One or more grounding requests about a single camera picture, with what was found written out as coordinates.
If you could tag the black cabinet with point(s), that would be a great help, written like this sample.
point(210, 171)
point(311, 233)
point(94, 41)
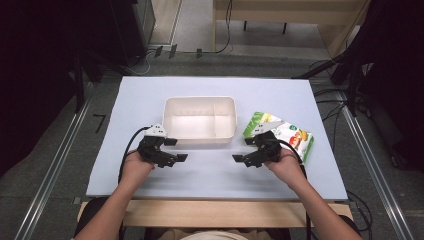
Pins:
point(133, 30)

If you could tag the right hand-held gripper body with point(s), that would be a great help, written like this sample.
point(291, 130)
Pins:
point(265, 150)

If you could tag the person's left hand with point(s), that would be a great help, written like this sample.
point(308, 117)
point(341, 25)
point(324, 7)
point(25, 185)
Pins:
point(135, 168)

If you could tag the green and white snack packet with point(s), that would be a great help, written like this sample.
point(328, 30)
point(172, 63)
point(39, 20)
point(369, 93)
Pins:
point(300, 138)

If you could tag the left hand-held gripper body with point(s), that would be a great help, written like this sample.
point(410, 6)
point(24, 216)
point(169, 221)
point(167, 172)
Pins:
point(151, 148)

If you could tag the person's beige clothing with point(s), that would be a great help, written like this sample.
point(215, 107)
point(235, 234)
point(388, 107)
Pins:
point(213, 235)

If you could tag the wooden board under table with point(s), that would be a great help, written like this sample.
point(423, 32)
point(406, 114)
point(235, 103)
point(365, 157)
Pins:
point(216, 213)

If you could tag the person's right hand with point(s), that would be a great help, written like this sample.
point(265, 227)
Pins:
point(286, 168)

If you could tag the black metal stand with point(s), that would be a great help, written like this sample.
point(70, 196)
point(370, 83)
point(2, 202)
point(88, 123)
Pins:
point(350, 76)

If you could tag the metal floor rail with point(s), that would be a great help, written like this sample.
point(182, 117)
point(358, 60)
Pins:
point(376, 180)
point(50, 180)

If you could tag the white plastic divided container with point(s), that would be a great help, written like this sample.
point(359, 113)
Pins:
point(200, 120)

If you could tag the light wooden desk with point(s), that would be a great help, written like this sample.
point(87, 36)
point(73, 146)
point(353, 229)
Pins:
point(286, 8)

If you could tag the dark curtain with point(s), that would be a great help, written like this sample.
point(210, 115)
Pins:
point(36, 83)
point(396, 83)

